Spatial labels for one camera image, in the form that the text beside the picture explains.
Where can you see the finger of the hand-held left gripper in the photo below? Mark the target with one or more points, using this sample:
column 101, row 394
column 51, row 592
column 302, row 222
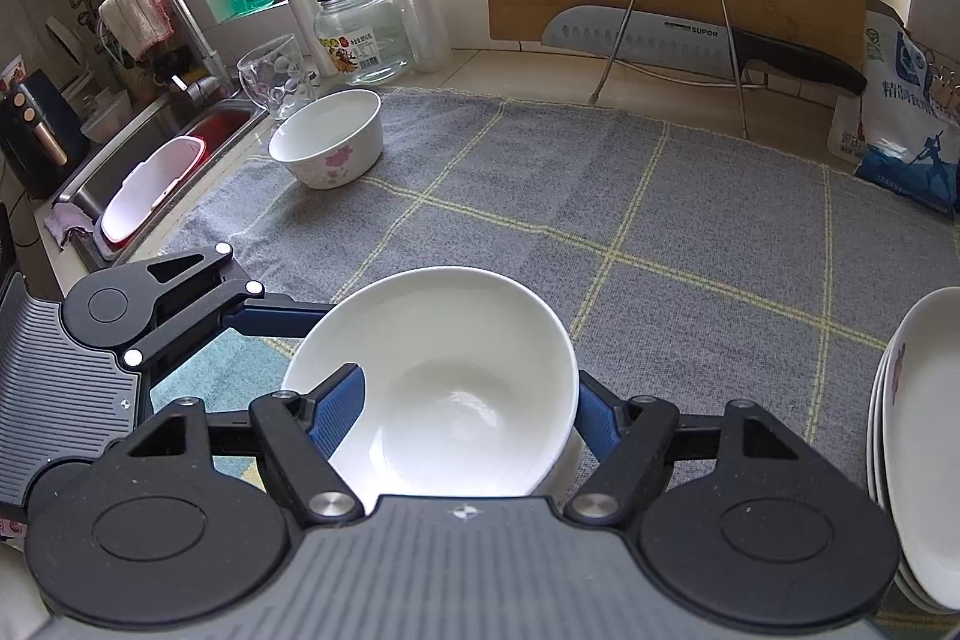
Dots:
column 277, row 314

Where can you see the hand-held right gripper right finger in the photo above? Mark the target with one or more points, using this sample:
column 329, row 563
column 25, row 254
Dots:
column 596, row 419

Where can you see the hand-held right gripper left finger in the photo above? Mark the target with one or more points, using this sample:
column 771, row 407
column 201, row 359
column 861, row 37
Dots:
column 337, row 407

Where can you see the oval white fruit-print plate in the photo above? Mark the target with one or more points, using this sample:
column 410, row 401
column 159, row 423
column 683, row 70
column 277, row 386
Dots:
column 930, row 460

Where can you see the grey rag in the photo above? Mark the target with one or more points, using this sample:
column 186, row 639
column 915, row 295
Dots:
column 67, row 224

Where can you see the red and white basin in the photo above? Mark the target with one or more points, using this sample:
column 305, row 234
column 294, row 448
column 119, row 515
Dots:
column 150, row 183

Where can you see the grey checked cloth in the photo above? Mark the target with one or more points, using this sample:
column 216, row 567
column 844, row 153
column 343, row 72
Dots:
column 675, row 220

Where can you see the steel sink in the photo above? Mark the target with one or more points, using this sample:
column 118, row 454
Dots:
column 112, row 156

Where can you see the clear glass cup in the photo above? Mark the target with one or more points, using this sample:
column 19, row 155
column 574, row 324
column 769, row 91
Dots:
column 274, row 78

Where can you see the black air fryer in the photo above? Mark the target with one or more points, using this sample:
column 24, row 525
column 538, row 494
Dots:
column 41, row 145

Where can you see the clear plastic container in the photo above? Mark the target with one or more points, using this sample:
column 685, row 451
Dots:
column 105, row 119

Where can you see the glass jar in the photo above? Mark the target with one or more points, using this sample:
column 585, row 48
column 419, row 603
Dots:
column 360, row 40

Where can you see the steel faucet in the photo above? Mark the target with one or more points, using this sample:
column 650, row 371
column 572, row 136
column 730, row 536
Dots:
column 191, row 40

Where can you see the striped dish towel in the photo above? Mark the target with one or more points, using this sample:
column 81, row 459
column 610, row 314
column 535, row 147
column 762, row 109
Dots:
column 135, row 18

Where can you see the blue and white salt bag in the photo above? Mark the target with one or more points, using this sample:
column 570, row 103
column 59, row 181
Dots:
column 900, row 108

